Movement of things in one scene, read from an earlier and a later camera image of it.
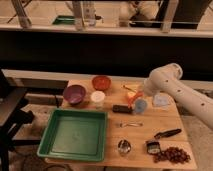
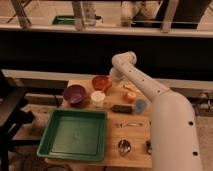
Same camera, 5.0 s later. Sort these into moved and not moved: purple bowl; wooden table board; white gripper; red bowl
Moved: white gripper
Not moved: wooden table board; red bowl; purple bowl
